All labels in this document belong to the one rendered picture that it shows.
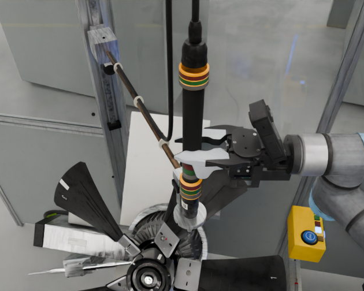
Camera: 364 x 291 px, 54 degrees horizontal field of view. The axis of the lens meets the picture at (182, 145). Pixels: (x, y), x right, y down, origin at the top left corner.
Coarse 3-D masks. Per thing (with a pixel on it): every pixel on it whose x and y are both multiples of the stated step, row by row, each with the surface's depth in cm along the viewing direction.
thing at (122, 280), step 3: (120, 279) 94; (123, 279) 95; (114, 282) 95; (117, 282) 95; (120, 282) 96; (123, 282) 96; (108, 285) 95; (111, 285) 95; (114, 285) 96; (117, 285) 96; (111, 288) 96; (114, 288) 97; (117, 288) 98; (120, 288) 98
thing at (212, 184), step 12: (204, 180) 92; (216, 180) 90; (228, 180) 89; (204, 192) 91; (216, 192) 89; (228, 192) 88; (240, 192) 87; (168, 204) 99; (204, 204) 90; (216, 204) 88; (168, 216) 97; (180, 228) 92
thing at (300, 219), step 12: (288, 216) 129; (300, 216) 122; (312, 216) 122; (288, 228) 127; (300, 228) 118; (312, 228) 118; (288, 240) 124; (300, 240) 115; (324, 240) 115; (288, 252) 121; (300, 252) 117; (312, 252) 115
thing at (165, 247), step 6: (162, 228) 98; (168, 228) 96; (168, 234) 95; (174, 234) 93; (156, 240) 98; (168, 240) 94; (174, 240) 92; (162, 246) 95; (168, 246) 93; (174, 246) 92; (162, 252) 94; (168, 252) 92
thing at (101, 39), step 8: (104, 24) 111; (88, 32) 108; (96, 32) 108; (104, 32) 108; (112, 32) 108; (96, 40) 105; (104, 40) 105; (112, 40) 105; (96, 48) 105; (104, 48) 106; (112, 48) 107; (96, 56) 106; (104, 56) 107
